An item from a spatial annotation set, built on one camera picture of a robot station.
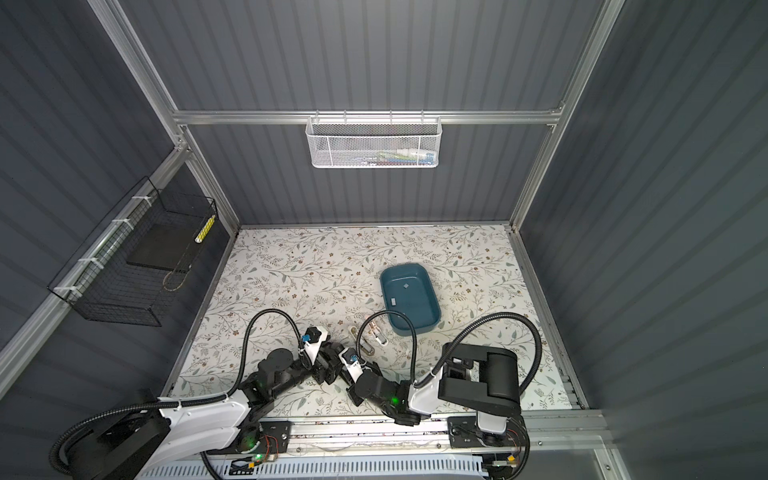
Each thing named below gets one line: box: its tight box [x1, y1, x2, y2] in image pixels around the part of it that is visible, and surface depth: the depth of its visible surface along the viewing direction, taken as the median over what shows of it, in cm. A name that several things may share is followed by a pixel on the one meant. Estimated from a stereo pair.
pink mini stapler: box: [367, 321, 389, 347], surface depth 91 cm
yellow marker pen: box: [194, 214, 216, 244], surface depth 82 cm
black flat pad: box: [126, 223, 205, 271], surface depth 78 cm
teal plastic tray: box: [380, 263, 442, 336], surface depth 101 cm
